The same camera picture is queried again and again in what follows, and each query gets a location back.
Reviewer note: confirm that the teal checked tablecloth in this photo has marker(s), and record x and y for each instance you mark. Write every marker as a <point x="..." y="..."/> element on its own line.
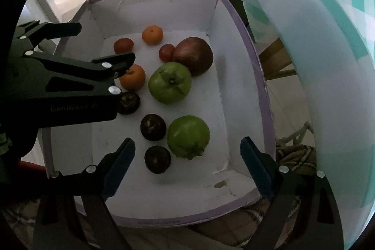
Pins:
<point x="322" y="62"/>

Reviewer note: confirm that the orange tangerine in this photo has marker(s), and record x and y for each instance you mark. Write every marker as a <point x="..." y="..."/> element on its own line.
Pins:
<point x="135" y="78"/>
<point x="152" y="34"/>

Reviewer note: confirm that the red tomato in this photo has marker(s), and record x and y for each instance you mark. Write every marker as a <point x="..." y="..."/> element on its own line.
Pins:
<point x="166" y="53"/>
<point x="123" y="45"/>

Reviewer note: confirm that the green tomato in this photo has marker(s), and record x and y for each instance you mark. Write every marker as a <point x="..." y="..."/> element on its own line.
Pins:
<point x="187" y="135"/>
<point x="170" y="83"/>

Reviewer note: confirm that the plaid blanket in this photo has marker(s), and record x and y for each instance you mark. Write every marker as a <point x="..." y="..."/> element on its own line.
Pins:
<point x="296" y="156"/>

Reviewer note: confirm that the dark red apple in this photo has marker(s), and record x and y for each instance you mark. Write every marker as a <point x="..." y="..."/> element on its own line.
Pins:
<point x="194" y="56"/>

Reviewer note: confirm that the wooden table leg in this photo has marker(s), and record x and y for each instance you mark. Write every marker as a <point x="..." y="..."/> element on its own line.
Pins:
<point x="277" y="62"/>

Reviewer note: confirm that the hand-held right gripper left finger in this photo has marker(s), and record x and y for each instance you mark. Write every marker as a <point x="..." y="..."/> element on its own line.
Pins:
<point x="118" y="168"/>

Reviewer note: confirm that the white box with purple rim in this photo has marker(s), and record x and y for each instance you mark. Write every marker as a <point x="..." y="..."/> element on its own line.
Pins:
<point x="190" y="182"/>

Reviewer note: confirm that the dark mangosteen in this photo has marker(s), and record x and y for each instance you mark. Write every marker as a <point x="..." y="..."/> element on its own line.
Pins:
<point x="131" y="103"/>
<point x="157" y="159"/>
<point x="153" y="127"/>

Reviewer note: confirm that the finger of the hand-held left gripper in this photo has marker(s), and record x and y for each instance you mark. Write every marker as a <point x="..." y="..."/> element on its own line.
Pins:
<point x="99" y="70"/>
<point x="58" y="29"/>

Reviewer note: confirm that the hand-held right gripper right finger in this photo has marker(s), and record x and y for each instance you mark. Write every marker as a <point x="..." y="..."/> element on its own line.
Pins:
<point x="257" y="168"/>

